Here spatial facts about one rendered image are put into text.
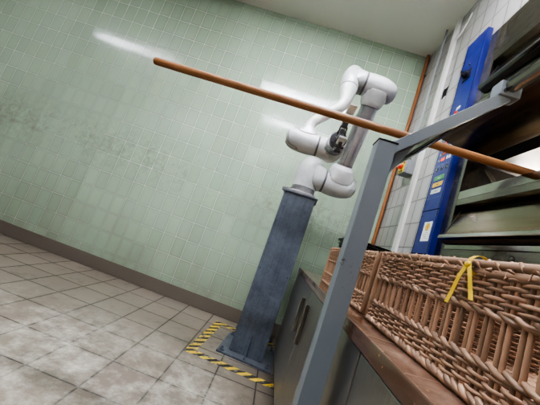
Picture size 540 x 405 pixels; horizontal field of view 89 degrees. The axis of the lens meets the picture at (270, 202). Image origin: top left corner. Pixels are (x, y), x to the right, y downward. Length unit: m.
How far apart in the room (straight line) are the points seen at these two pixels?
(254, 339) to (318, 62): 2.22
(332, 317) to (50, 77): 3.07
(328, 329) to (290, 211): 1.15
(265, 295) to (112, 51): 2.48
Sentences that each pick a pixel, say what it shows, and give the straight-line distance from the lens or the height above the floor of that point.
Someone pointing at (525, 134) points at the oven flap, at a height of 1.36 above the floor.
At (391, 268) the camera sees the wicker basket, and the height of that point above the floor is 0.70.
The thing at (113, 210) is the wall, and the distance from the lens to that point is 2.56.
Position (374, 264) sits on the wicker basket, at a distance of 0.72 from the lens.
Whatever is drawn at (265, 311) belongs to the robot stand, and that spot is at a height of 0.28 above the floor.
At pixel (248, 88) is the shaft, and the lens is 1.12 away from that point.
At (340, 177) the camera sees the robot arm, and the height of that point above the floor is 1.18.
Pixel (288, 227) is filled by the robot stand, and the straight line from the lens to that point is 1.66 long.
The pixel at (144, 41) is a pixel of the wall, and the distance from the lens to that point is 3.04.
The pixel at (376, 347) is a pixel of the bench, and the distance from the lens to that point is 0.47.
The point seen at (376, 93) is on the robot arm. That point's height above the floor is 1.65.
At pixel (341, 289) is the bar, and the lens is 0.58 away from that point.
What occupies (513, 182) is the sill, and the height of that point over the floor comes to 1.16.
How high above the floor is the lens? 0.67
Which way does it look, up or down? 7 degrees up
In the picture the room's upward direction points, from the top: 20 degrees clockwise
